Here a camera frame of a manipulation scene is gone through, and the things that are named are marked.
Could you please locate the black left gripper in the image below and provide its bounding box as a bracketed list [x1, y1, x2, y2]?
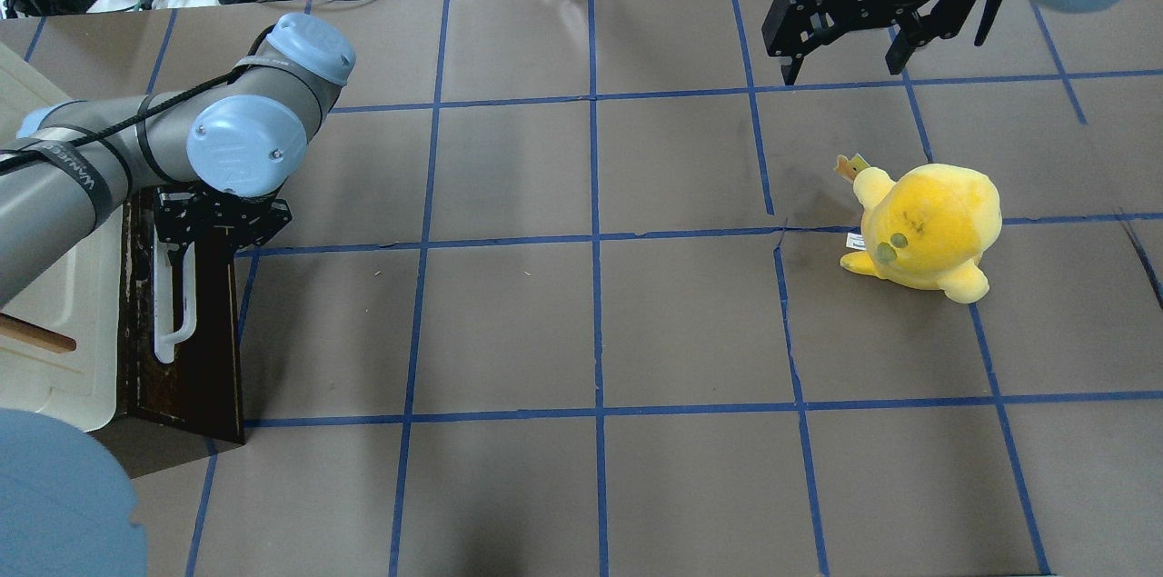
[154, 184, 293, 262]

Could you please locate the white drawer handle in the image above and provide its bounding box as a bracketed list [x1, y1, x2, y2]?
[154, 236, 198, 365]

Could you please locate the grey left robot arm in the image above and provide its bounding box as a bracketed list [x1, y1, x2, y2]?
[1, 13, 357, 302]

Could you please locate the yellow plush toy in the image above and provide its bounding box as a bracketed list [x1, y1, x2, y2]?
[835, 154, 1004, 304]

